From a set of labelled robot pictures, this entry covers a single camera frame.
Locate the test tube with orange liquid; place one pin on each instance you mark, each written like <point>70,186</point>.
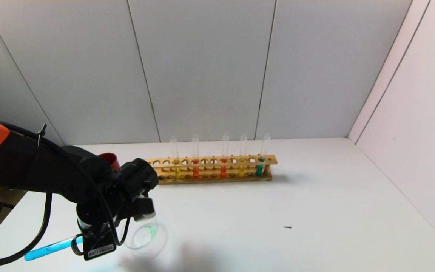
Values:
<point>196,172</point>
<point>223,172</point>

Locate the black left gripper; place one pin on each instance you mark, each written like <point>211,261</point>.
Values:
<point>99,249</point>

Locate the test tube with blue liquid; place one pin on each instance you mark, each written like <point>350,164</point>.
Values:
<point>259,170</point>
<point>47,249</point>

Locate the dark red plastic cup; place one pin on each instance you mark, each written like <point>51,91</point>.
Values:
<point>110,158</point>

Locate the test tube with yellow liquid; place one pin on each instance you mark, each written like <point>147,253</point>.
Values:
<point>241,170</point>
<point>178,173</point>

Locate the clear glass beaker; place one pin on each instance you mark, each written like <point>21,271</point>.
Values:
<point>147,238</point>

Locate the wooden test tube rack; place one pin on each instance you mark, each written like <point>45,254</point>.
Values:
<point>210,181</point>

